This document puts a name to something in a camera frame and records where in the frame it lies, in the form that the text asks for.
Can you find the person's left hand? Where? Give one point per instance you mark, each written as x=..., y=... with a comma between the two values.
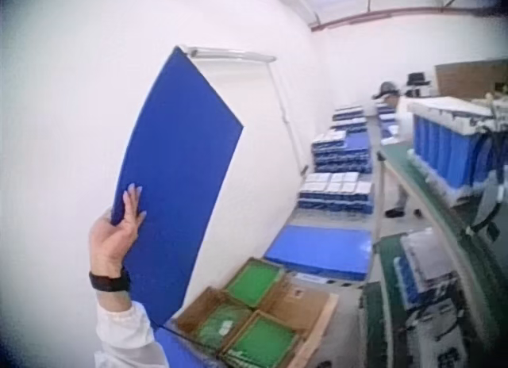
x=105, y=241

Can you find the person's left fingers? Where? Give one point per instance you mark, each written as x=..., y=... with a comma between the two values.
x=133, y=209

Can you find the large blue plastic board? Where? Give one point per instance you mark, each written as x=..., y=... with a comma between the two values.
x=178, y=177

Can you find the black wrist band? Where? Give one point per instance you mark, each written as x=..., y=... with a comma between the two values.
x=109, y=282

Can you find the carton with green sheets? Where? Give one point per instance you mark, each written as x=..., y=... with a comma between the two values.
x=262, y=342
x=254, y=282
x=216, y=318

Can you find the fluorescent lamp on stand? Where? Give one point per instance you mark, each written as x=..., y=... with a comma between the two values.
x=238, y=55

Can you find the open brown carton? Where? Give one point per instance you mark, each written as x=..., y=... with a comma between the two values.
x=295, y=304

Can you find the pile of blue trays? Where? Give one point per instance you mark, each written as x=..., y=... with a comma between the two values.
x=343, y=152
x=350, y=118
x=337, y=193

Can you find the workbench with green mat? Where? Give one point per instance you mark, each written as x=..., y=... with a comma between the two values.
x=412, y=173

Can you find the small blue battery pack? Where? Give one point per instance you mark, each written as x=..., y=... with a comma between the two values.
x=428, y=273

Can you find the blue battery pack with foam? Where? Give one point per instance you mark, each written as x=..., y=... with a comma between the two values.
x=448, y=150

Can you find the stack of brown cartons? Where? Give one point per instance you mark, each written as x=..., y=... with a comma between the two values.
x=468, y=78

